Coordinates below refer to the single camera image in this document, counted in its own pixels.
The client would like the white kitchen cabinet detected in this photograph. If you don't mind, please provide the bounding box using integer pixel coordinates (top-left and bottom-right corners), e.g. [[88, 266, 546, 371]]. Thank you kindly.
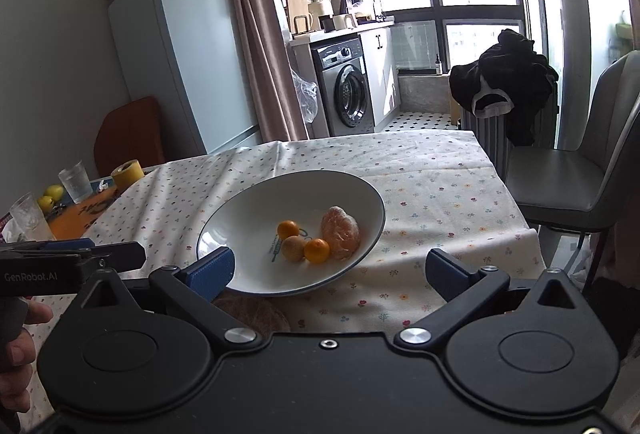
[[359, 26, 400, 131]]

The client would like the person's left hand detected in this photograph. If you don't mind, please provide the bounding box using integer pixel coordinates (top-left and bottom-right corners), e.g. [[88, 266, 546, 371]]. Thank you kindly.
[[1, 301, 53, 414]]

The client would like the orange cat table mat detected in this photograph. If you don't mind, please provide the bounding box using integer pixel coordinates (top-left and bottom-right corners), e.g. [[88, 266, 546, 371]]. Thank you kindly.
[[49, 187, 118, 240]]

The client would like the clear glass near edge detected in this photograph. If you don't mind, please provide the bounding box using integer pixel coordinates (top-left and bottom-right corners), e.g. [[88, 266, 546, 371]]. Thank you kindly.
[[10, 193, 54, 241]]

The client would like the yellow lemon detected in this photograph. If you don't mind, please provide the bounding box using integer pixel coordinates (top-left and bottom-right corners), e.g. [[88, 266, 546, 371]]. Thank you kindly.
[[37, 184, 65, 214]]

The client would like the clear drinking glass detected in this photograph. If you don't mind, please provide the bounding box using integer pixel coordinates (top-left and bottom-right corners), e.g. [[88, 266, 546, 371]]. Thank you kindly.
[[58, 161, 93, 203]]

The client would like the floral white tablecloth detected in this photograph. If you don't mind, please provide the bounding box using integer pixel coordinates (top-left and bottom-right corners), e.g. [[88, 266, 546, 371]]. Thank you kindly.
[[22, 127, 547, 430]]

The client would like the yellowish small round fruit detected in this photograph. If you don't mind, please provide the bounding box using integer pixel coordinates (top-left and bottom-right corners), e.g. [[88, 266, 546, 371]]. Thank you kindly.
[[280, 235, 307, 262]]

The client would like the small orange kumquat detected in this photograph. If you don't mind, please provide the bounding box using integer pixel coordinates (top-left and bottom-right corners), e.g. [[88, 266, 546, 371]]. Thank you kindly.
[[277, 220, 300, 241], [303, 238, 331, 264]]

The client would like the white bowl with dark rim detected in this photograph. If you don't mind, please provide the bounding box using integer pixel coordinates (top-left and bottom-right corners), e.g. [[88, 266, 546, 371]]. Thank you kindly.
[[196, 170, 385, 297]]

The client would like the yellow tape roll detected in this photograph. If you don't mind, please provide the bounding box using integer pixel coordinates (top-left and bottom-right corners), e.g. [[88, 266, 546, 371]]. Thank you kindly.
[[111, 159, 144, 194]]

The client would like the small orange kumquat front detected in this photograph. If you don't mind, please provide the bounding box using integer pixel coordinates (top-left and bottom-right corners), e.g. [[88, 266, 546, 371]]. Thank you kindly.
[[303, 238, 331, 264]]

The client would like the brown wooden chair back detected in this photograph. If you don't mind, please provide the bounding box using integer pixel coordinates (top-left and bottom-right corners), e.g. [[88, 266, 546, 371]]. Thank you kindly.
[[93, 96, 166, 176]]

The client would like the grey dining chair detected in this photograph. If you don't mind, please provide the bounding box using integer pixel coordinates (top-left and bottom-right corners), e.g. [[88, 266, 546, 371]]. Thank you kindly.
[[506, 50, 639, 287]]

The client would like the brown curtain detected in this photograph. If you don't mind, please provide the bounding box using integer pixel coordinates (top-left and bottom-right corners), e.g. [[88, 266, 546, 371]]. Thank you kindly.
[[233, 0, 308, 142]]

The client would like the black clothes pile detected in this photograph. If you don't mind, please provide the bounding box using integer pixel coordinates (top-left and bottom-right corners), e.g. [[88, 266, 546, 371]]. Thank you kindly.
[[449, 29, 559, 146]]

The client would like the clear plastic bag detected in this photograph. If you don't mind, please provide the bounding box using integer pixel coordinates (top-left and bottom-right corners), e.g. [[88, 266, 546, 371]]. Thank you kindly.
[[291, 69, 319, 123]]

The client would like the grey washing machine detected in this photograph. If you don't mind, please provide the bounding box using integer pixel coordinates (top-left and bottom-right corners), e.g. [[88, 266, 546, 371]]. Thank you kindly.
[[311, 36, 374, 136]]

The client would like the white refrigerator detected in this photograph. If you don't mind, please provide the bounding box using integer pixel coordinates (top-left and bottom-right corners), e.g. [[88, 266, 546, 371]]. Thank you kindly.
[[108, 0, 262, 160]]

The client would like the wooden cutting board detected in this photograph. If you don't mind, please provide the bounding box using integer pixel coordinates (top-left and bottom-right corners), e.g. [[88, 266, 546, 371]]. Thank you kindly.
[[285, 0, 312, 35]]

